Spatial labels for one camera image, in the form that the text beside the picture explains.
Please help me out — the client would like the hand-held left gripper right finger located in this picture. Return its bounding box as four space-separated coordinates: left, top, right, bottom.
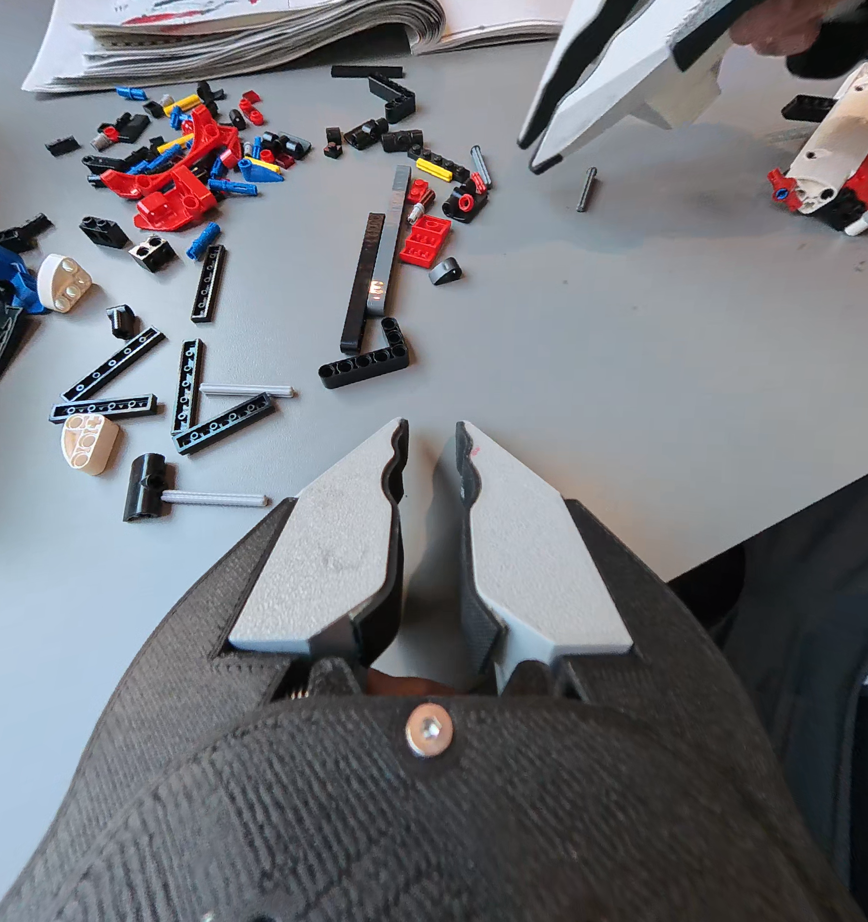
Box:
454 420 636 697

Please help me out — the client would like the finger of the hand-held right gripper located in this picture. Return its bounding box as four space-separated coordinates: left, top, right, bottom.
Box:
527 0 724 175
516 0 642 152

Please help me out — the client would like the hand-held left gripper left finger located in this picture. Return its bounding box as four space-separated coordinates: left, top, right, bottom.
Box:
227 416 411 669

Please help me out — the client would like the red and white toy panel assembly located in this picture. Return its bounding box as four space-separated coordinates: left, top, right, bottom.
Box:
767 60 868 237

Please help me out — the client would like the building instruction booklet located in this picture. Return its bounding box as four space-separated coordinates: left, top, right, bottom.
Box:
22 0 573 96

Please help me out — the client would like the grey desk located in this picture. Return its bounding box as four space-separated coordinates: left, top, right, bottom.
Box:
0 0 868 887

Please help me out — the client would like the person's right hand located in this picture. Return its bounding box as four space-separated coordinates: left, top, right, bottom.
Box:
729 0 849 57

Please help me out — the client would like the black angled toy beam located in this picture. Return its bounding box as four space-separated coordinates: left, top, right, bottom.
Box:
317 315 412 390

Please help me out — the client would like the dark grey long flat tile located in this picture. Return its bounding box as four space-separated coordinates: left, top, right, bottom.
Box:
367 163 414 319

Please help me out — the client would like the black long flat tile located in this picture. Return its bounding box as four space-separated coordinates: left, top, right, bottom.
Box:
339 212 386 355

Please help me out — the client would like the pile of loose toy bricks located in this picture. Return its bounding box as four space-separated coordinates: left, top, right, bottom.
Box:
0 63 494 524

